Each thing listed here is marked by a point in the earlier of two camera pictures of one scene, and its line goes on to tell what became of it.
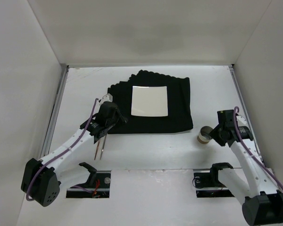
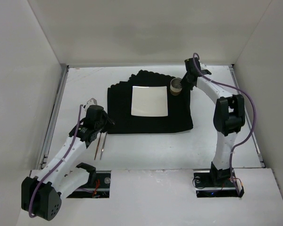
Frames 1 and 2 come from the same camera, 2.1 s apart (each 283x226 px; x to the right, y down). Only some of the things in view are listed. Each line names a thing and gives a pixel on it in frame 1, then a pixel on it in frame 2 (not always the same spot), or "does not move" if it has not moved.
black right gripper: x=215 y=135 to x=186 y=80
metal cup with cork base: x=204 y=136 to x=175 y=86
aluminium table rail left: x=45 y=152 does not move
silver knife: x=105 y=139 does not move
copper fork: x=97 y=148 does not move
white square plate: x=149 y=101 does not move
